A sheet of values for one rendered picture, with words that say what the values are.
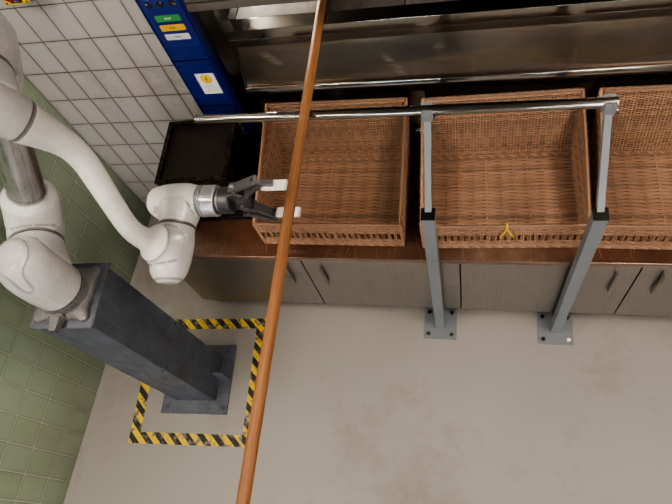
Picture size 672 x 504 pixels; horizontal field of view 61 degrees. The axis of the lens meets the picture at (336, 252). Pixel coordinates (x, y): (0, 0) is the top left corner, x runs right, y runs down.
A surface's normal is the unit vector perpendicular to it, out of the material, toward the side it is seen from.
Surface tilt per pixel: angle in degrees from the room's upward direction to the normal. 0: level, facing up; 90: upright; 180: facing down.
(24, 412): 90
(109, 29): 90
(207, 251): 0
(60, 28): 90
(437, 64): 70
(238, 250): 0
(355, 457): 0
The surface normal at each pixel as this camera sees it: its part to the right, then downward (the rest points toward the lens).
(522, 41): -0.18, 0.68
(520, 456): -0.20, -0.46
